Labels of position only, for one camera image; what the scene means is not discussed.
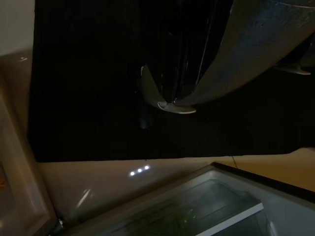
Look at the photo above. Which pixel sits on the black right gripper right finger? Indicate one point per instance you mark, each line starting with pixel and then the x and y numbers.
pixel 197 37

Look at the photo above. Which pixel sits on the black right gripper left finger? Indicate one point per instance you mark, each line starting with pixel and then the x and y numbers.
pixel 167 49

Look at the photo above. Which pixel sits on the grey steel fridge door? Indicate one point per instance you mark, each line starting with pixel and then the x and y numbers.
pixel 19 172

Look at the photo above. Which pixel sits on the grey fridge cabinet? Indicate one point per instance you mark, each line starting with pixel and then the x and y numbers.
pixel 221 186

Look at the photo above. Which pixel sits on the black floor mat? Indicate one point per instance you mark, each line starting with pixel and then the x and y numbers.
pixel 86 86

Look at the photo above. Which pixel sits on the silver left robot leg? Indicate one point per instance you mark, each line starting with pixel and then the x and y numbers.
pixel 292 70

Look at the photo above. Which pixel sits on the clear crisper drawer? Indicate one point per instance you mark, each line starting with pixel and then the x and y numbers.
pixel 209 201

